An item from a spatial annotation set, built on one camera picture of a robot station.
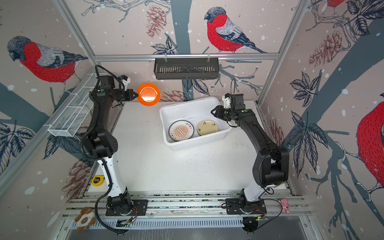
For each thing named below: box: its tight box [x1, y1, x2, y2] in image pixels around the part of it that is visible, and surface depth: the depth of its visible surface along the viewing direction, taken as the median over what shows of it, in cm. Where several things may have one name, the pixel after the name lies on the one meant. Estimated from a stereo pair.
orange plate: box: [137, 82, 161, 107], surface depth 96 cm
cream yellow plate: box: [196, 119, 219, 136], surface depth 108 cm
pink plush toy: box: [280, 197, 290, 214], surface depth 74 cm
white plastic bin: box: [159, 96, 232, 151], surface depth 104 cm
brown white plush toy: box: [74, 207, 96, 234], surface depth 70 cm
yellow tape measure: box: [91, 175, 105, 187], surface depth 83 cm
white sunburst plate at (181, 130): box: [168, 120, 195, 141], surface depth 105 cm
